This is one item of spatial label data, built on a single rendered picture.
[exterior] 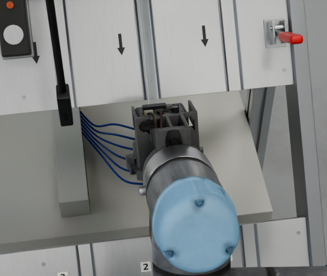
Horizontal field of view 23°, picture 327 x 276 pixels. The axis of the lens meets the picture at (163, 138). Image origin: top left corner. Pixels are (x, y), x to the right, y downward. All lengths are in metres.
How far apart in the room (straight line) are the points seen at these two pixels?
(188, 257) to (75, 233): 0.66
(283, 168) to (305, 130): 1.16
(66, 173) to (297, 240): 0.45
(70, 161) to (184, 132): 0.57
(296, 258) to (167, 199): 0.42
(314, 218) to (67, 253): 0.33
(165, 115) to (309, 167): 0.27
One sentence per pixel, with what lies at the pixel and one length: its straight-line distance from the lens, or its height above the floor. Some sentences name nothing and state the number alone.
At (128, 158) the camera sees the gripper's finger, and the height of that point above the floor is 1.01.
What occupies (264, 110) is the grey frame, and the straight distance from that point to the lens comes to 1.47.
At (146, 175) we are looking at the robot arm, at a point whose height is 1.10.
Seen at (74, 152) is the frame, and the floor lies 0.67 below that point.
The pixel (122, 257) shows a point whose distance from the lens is 1.07.
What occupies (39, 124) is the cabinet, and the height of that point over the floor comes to 0.62.
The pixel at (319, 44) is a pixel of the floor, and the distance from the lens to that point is 2.57.
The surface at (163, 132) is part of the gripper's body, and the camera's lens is 0.83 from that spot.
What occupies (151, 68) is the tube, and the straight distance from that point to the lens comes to 1.03.
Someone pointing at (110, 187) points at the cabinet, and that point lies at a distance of 1.40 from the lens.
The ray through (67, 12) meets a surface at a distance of 1.04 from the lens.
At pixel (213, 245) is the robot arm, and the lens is 0.71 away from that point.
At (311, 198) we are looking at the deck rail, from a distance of 1.08.
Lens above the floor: 1.75
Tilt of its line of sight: 51 degrees down
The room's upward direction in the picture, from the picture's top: straight up
